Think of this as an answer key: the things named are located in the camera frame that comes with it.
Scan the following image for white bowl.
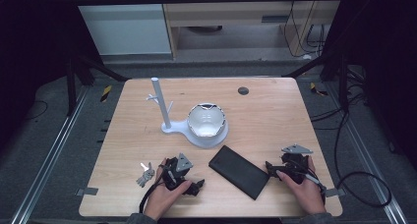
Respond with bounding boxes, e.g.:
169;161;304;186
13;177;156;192
186;102;227;139

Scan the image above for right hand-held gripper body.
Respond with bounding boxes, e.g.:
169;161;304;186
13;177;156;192
278;143;314;186

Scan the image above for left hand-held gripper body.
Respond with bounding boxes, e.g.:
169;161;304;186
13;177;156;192
161;152;195;192

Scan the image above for light wooden desk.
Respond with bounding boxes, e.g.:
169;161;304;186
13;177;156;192
158;0;346;60

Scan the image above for dark curtain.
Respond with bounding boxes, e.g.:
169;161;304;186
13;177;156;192
319;0;417;171
0;0;103;149

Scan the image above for white key stand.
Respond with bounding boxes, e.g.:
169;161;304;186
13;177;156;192
145;77;230;150

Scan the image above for black floor cable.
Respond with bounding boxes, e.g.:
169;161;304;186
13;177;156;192
309;105;393;209

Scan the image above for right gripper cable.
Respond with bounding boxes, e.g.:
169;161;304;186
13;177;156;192
304;173;328;194

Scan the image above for person's left hand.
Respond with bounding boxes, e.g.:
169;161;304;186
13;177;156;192
143;157;193;222

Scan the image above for black leather wallet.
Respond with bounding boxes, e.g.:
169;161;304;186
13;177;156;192
208;144;270;201

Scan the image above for aluminium floor rail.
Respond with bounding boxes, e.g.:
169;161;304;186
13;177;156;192
328;82;410;224
9;85;90;224

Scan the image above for black metal stand leg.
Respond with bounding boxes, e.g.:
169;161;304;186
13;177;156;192
64;54;131;117
280;52;350;112

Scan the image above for grey tape strip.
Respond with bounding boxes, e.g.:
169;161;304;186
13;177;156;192
324;187;346;198
75;186;99;197

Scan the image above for person's right hand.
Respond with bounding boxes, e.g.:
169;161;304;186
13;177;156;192
275;155;328;216

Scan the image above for black hanging cables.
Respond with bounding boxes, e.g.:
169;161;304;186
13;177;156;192
282;0;327;59

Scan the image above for white cabinet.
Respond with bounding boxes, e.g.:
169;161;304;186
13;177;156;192
69;0;173;57

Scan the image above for bunch of silver keys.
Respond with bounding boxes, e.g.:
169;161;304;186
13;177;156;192
135;161;156;189

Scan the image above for yellow black tape strip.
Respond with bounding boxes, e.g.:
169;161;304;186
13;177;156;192
99;84;113;103
309;82;329;97

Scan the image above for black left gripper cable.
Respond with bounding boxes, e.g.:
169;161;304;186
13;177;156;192
138;164;166;215

